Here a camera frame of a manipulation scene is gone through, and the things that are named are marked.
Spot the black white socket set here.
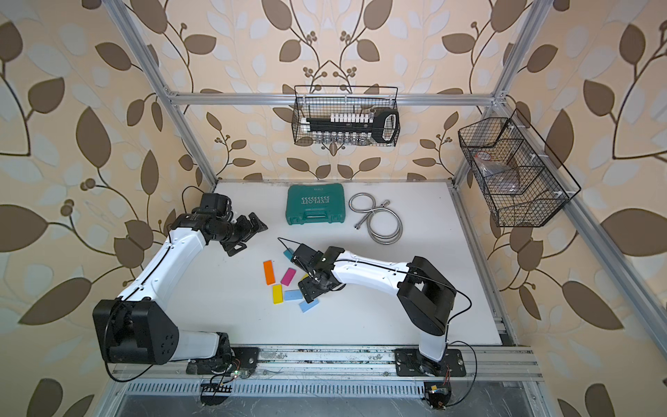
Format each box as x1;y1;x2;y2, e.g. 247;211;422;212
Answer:
292;108;401;146

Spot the light blue block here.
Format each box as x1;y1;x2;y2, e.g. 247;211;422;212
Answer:
299;300;320;313
283;289;303;302

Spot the orange long block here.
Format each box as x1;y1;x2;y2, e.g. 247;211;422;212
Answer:
262;260;276;286

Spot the right black wire basket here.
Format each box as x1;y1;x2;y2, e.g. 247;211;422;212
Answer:
458;109;581;228

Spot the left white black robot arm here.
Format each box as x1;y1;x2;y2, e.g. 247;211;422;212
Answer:
92;213;267;375

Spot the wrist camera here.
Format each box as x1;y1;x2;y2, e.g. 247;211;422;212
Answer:
291;243;323;276
198;193;233;218

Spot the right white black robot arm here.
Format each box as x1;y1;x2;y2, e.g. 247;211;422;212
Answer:
290;244;460;364

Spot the coiled metal shower hose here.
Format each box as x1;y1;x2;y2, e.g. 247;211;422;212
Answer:
347;192;404;246

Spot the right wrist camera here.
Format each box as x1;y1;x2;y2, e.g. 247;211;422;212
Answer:
291;243;323;276

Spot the yellow block lower left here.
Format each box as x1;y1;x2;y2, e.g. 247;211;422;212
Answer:
271;284;284;305

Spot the teal block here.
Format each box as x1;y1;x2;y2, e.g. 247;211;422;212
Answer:
283;248;294;261

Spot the centre black wire basket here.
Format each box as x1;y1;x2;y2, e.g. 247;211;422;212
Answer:
291;84;401;147

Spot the clear plastic bag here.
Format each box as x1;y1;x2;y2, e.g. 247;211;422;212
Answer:
474;152;520;195

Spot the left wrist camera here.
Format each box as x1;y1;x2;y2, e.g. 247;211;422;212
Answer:
198;193;233;218

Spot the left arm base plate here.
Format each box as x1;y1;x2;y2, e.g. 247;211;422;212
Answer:
186;347;260;379

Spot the green plastic tool case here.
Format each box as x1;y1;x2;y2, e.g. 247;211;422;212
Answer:
286;183;346;225

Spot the aluminium front rail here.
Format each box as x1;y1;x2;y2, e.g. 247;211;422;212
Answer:
229;343;544;382

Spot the black wire basket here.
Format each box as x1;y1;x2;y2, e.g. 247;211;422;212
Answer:
458;109;581;228
291;84;401;147

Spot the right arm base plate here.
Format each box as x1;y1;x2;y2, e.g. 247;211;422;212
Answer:
394;349;467;377

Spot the light blue flat block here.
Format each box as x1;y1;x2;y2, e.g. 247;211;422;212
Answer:
283;289;303;302

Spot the magenta block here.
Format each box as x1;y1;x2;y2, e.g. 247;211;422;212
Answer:
281;268;296;287

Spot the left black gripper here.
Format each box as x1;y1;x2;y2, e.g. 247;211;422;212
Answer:
212;211;267;254

